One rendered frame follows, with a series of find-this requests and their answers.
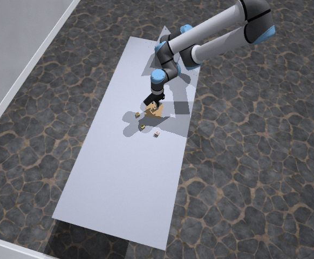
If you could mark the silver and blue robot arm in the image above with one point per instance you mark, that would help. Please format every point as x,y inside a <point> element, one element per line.
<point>259,28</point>

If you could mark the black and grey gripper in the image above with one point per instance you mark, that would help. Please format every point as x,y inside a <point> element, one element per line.
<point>156,100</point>

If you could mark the tan flat mat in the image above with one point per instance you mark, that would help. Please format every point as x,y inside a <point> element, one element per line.
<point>151,113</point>

